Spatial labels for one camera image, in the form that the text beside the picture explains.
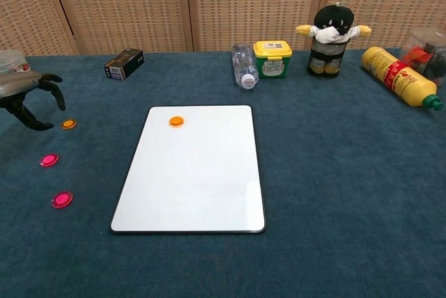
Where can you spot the yellow lidded small tub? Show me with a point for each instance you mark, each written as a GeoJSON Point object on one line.
{"type": "Point", "coordinates": [272, 59]}

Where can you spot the black and gold carton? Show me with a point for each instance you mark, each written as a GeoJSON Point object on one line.
{"type": "Point", "coordinates": [123, 64]}

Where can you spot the clear plastic water bottle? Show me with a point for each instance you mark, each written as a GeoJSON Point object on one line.
{"type": "Point", "coordinates": [244, 64]}

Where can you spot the black and yellow plush doll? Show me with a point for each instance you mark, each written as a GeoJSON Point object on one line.
{"type": "Point", "coordinates": [332, 19]}

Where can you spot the clear jar of coloured clips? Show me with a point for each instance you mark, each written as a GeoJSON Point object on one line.
{"type": "Point", "coordinates": [10, 61]}

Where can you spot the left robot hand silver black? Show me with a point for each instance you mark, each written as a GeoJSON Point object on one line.
{"type": "Point", "coordinates": [21, 84]}

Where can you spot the white magnetic board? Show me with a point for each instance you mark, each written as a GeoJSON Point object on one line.
{"type": "Point", "coordinates": [191, 172]}

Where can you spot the pink token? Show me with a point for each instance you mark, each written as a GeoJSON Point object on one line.
{"type": "Point", "coordinates": [49, 160]}
{"type": "Point", "coordinates": [62, 199]}

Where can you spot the woven rattan folding screen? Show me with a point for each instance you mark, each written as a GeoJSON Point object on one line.
{"type": "Point", "coordinates": [244, 5]}

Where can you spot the yellow sauce bottle green cap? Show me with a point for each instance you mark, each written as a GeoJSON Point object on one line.
{"type": "Point", "coordinates": [397, 75]}

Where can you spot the orange round magnet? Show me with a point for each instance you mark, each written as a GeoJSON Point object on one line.
{"type": "Point", "coordinates": [69, 123]}
{"type": "Point", "coordinates": [177, 121]}

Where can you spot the blue felt table mat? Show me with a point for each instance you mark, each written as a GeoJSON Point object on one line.
{"type": "Point", "coordinates": [331, 172]}

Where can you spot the clear box of binder clips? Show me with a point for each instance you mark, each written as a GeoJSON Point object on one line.
{"type": "Point", "coordinates": [425, 57]}

